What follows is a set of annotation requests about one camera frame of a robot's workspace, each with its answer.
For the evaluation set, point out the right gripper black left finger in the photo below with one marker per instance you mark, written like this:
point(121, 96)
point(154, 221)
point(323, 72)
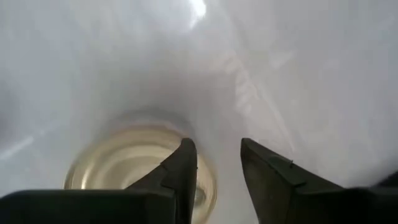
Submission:
point(93, 208)

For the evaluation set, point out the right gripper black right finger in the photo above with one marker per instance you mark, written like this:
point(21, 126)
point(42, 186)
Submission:
point(295, 199)

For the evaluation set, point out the blue Wild Planet tuna can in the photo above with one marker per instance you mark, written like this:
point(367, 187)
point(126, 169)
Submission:
point(124, 161)

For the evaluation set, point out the white glossy table sheet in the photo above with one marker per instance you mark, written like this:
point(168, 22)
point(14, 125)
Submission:
point(93, 62)

